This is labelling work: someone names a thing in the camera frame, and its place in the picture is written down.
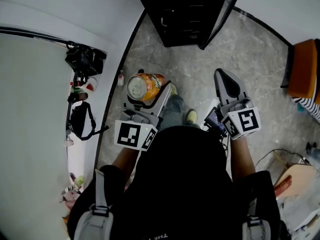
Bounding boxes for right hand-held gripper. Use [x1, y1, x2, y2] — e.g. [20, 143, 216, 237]
[213, 68, 262, 141]

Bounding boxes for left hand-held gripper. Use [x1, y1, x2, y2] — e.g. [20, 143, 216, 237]
[113, 82, 174, 152]

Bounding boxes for orange drink can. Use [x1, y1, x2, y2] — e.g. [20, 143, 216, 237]
[125, 72, 168, 103]

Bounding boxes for black mini fridge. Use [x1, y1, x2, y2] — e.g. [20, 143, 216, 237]
[130, 0, 247, 51]

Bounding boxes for person's right forearm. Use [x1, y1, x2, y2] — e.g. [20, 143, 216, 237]
[229, 135, 257, 184]

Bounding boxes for person's left forearm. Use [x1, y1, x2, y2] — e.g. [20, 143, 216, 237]
[110, 146, 141, 178]

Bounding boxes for person's blue jeans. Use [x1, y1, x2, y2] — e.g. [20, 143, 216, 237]
[157, 93, 202, 133]

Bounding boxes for small clear bottle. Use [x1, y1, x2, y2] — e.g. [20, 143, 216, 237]
[117, 69, 126, 87]

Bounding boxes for small black display device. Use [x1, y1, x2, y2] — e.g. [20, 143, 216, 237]
[203, 105, 229, 138]

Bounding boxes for person's right yellow shoe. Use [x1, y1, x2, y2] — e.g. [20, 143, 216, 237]
[185, 108, 199, 124]

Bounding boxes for red white cup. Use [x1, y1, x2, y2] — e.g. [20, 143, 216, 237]
[84, 76, 99, 93]

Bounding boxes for dark bottle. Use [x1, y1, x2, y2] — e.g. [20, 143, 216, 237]
[67, 91, 89, 103]

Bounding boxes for orange chair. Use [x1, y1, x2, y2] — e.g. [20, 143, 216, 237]
[279, 38, 320, 101]

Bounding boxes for black white striped garment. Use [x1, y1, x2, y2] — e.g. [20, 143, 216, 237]
[290, 96, 320, 124]

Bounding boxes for person's black shirt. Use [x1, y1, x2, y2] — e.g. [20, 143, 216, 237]
[66, 125, 282, 240]

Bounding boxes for red book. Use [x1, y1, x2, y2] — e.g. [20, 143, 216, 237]
[273, 174, 294, 198]

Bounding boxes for cardboard sheet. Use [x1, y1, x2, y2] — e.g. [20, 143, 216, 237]
[273, 163, 318, 199]

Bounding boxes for white papers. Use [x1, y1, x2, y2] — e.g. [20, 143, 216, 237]
[275, 183, 320, 235]

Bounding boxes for black floor cable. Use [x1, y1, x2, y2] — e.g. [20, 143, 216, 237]
[254, 148, 312, 171]

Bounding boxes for grey left backpack strap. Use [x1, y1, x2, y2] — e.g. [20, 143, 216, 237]
[73, 168, 115, 240]

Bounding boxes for grey backpack strap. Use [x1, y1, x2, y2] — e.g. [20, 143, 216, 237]
[240, 197, 273, 240]
[73, 168, 115, 240]

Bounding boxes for grey right backpack strap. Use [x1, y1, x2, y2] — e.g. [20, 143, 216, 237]
[240, 197, 273, 240]

